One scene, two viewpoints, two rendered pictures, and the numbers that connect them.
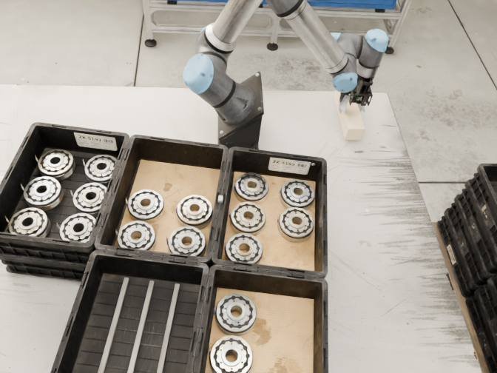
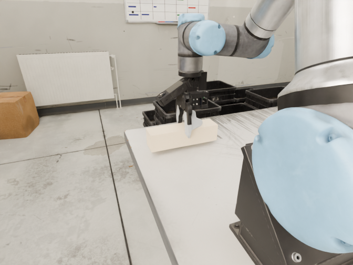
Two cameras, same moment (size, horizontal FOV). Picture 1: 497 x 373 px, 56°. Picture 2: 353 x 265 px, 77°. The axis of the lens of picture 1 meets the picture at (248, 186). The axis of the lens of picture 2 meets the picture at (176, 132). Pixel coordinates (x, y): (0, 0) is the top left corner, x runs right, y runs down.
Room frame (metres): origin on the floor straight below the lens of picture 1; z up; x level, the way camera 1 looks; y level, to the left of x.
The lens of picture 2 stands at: (1.52, 0.31, 1.09)
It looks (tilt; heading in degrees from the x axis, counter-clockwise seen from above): 26 degrees down; 258
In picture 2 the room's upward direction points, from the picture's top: straight up
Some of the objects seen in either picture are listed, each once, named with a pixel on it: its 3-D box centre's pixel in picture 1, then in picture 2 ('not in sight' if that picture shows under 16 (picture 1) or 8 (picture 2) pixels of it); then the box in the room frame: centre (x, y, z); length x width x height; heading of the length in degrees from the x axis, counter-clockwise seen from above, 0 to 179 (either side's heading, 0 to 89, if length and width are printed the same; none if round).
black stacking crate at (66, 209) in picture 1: (64, 192); not in sight; (0.74, 0.52, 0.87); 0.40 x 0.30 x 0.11; 1
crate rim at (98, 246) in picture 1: (167, 195); not in sight; (0.74, 0.22, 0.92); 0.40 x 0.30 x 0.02; 1
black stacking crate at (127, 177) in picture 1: (168, 205); not in sight; (0.74, 0.22, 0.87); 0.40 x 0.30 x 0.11; 1
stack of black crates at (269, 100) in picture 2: not in sight; (271, 118); (0.36, -1.24, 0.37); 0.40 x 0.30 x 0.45; 9
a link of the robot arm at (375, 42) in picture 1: (372, 48); (191, 35); (1.34, -0.35, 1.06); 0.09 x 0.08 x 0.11; 92
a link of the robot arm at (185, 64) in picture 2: (367, 67); (189, 63); (1.34, -0.35, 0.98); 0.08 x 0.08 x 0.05
